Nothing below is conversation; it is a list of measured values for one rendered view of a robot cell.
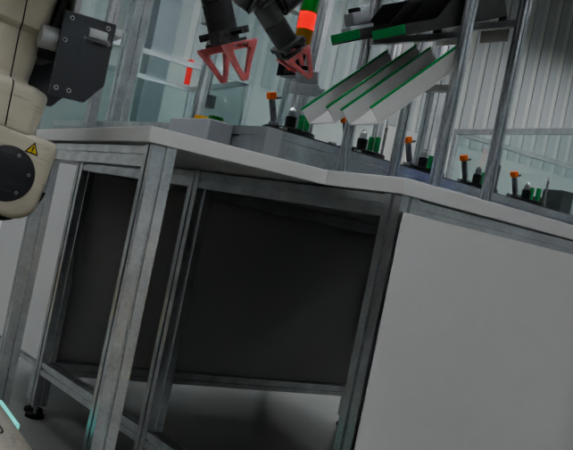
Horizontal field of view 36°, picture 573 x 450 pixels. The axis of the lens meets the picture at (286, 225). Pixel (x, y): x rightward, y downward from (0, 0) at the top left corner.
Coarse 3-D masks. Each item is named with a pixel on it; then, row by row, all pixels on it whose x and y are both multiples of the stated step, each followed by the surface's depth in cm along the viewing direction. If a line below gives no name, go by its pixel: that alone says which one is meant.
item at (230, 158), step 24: (120, 144) 177; (144, 144) 163; (168, 144) 157; (192, 144) 159; (216, 144) 161; (192, 168) 213; (216, 168) 192; (240, 168) 175; (264, 168) 166; (288, 168) 169; (312, 168) 171
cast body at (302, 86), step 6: (306, 66) 212; (318, 72) 213; (300, 78) 212; (306, 78) 212; (312, 78) 212; (318, 78) 213; (294, 84) 212; (300, 84) 212; (306, 84) 212; (312, 84) 213; (318, 84) 214; (294, 90) 212; (300, 90) 212; (306, 90) 213; (312, 90) 213; (318, 90) 214; (324, 90) 216
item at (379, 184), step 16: (336, 176) 170; (352, 176) 167; (368, 176) 163; (384, 176) 160; (384, 192) 160; (400, 192) 155; (416, 192) 157; (432, 192) 159; (448, 192) 162; (320, 208) 299; (448, 208) 167; (464, 208) 165; (480, 208) 167; (496, 208) 170; (512, 208) 173; (512, 224) 176; (528, 224) 176; (544, 224) 179; (560, 224) 182
